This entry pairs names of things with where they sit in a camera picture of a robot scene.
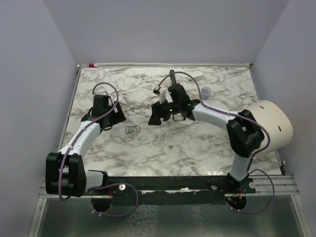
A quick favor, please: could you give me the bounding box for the staple box tray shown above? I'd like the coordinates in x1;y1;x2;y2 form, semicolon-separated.
125;125;140;134

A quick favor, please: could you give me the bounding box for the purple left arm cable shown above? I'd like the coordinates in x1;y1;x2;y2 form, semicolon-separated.
58;82;139;218

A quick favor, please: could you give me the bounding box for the aluminium frame rail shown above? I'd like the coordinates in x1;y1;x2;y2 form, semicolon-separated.
39;174;299;198

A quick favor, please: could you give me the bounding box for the large white paper roll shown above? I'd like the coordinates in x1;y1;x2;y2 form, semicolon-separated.
246;100;293;154

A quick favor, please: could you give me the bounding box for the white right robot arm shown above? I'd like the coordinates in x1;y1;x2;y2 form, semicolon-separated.
148;83;265;193

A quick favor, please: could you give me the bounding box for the clear tub of clips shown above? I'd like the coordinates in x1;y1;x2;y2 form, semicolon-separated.
200;86;211;100

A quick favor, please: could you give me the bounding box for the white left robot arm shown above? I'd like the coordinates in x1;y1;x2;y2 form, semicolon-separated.
45;95;126;197

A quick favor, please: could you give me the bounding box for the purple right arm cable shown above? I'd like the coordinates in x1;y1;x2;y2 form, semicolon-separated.
158;71;276;214

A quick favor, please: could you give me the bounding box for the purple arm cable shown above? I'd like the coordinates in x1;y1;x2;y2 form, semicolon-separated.
158;71;276;214
58;82;139;218

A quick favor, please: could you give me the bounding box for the white stapler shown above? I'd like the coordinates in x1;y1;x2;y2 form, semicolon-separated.
190;72;204;80

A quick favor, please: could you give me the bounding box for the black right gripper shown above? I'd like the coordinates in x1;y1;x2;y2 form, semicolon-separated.
148;97;181;126

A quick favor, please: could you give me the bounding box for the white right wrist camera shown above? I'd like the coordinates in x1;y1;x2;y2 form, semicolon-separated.
153;86;167;104

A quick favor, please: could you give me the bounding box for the pink capped white tube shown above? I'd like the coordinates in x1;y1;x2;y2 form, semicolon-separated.
88;63;98;68

